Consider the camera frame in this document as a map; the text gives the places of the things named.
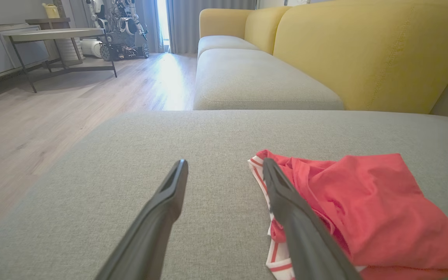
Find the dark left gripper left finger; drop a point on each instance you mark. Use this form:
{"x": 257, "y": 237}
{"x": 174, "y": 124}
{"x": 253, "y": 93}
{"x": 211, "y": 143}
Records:
{"x": 154, "y": 233}

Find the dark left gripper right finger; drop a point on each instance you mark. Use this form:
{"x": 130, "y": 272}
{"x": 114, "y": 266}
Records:
{"x": 301, "y": 237}

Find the red white sports jersey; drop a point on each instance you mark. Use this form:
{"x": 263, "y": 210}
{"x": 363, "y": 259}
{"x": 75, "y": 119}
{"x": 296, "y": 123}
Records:
{"x": 371, "y": 210}

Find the large grey sofa chaise seat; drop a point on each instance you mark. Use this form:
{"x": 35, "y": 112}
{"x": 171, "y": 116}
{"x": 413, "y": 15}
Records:
{"x": 72, "y": 194}

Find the long grey sofa seat cushion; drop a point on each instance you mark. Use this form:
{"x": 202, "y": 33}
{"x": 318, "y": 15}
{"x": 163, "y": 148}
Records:
{"x": 259, "y": 77}

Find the white smooth cylinder device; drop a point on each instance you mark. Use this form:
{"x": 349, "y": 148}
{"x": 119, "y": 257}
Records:
{"x": 91, "y": 47}

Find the large yellow sofa back cushion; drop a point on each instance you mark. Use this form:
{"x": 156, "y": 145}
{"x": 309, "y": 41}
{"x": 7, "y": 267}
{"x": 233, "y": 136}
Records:
{"x": 375, "y": 54}

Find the white ribbed cylinder bin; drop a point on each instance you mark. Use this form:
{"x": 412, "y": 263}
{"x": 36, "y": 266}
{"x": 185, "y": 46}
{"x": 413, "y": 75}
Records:
{"x": 70, "y": 50}

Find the white wheeled background robot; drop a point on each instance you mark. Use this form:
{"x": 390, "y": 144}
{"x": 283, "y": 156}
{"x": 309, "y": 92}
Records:
{"x": 125, "y": 33}

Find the short grey sofa seat cushion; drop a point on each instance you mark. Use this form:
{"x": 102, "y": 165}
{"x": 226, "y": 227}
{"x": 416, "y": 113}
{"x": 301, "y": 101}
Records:
{"x": 222, "y": 42}

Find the small yellow sofa back cushion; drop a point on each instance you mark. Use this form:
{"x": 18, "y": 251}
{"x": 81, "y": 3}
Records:
{"x": 265, "y": 29}

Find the round table black metal legs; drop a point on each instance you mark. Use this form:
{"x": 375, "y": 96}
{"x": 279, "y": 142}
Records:
{"x": 53, "y": 34}

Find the grey curtain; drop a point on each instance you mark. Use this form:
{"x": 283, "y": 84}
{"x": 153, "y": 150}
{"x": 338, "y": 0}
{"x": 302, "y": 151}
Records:
{"x": 208, "y": 11}

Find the white door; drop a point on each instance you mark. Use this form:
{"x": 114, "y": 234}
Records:
{"x": 282, "y": 3}

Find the brown wooden side table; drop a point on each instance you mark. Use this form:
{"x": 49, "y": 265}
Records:
{"x": 49, "y": 20}

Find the yellow watering can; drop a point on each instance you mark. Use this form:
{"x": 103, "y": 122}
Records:
{"x": 51, "y": 11}

